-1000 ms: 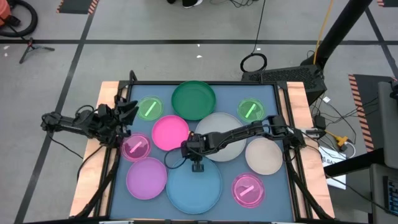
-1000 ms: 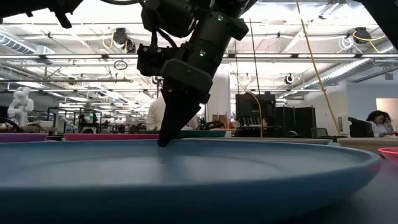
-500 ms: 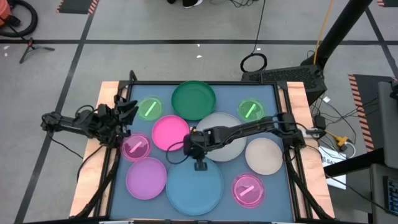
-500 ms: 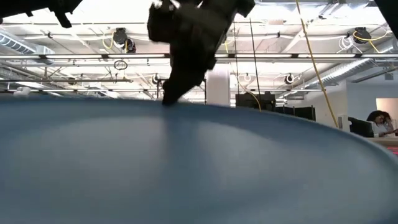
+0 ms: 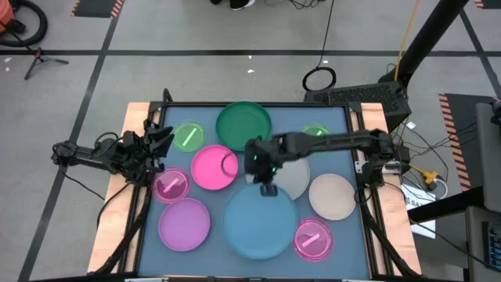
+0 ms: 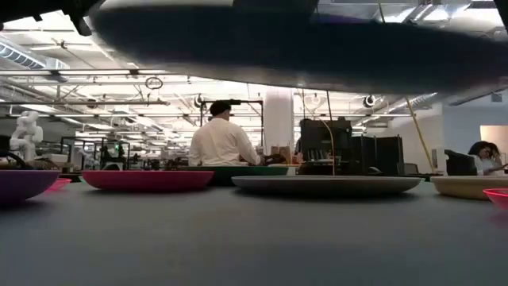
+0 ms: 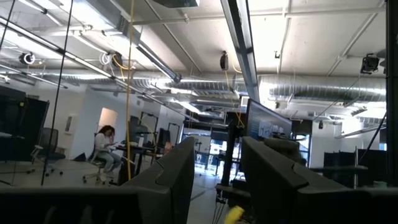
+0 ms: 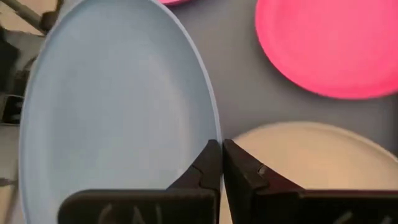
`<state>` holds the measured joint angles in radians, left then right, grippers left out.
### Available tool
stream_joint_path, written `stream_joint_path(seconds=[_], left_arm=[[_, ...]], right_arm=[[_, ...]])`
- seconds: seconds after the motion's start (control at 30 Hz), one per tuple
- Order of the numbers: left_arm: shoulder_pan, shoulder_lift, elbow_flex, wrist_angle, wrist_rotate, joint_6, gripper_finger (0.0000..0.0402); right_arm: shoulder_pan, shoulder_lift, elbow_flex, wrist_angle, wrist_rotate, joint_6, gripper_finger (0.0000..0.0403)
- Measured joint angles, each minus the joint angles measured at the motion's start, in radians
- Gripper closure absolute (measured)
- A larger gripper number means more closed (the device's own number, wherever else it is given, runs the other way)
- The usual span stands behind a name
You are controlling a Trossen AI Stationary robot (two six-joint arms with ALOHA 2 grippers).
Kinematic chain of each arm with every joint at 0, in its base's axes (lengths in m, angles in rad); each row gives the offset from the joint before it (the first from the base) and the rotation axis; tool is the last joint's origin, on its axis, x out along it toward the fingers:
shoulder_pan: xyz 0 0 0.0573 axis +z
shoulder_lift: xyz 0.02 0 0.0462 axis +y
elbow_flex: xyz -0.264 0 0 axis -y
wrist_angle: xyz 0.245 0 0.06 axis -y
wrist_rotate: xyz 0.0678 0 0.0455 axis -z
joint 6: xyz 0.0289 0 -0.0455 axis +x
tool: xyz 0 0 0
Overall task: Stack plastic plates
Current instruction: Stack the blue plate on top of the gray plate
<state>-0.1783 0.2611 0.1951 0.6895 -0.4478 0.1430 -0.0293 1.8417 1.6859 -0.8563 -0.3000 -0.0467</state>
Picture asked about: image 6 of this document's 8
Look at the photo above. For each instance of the red plastic plate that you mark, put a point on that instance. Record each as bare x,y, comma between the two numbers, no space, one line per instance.
147,180

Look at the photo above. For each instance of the grey plastic plate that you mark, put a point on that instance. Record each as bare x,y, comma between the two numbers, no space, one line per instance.
325,184

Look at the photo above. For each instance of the white round pillar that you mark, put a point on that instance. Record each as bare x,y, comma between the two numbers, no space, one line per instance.
278,119

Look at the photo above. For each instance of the person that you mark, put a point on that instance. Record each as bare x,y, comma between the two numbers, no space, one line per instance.
220,145
486,159

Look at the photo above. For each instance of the brown paper bags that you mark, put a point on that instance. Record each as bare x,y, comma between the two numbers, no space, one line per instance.
282,154

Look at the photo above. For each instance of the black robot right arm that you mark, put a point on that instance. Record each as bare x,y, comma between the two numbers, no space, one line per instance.
502,12

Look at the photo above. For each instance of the purple plastic plate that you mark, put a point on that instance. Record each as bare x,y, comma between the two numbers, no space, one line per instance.
24,186

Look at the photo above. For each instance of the beige plastic plate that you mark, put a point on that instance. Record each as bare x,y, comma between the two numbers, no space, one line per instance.
464,186

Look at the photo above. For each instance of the black partition panels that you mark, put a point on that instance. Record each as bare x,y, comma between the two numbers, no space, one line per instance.
377,155

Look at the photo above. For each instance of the dark green plastic plate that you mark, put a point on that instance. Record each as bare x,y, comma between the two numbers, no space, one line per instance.
246,171

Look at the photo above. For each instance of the silver ceiling air duct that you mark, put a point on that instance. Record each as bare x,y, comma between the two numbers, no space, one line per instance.
420,100

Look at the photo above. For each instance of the pink translucent plastic plate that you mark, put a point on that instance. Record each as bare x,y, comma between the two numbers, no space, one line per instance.
498,197
60,184

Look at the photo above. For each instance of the yellow pole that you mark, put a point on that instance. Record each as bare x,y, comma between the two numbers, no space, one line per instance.
420,135

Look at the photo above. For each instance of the dark blue plastic plate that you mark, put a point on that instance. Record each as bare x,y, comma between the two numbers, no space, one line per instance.
301,51

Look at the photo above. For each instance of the black office chair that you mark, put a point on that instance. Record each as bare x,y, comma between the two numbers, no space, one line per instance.
459,163

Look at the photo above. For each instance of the black workstation frame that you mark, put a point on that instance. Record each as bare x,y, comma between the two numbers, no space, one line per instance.
95,153

